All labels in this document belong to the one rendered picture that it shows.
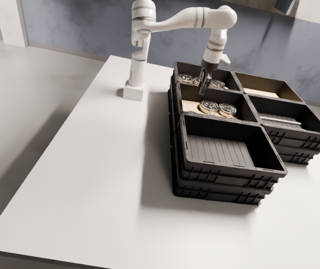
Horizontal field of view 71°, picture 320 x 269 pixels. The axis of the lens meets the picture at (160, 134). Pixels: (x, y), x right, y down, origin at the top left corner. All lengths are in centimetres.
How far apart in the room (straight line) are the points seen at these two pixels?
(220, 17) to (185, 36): 242
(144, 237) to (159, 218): 9
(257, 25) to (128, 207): 300
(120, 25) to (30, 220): 289
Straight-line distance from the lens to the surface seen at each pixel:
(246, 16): 341
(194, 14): 95
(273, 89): 182
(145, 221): 90
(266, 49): 362
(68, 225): 89
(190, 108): 127
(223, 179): 91
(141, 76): 142
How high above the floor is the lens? 148
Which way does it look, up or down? 40 degrees down
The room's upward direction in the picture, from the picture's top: 14 degrees clockwise
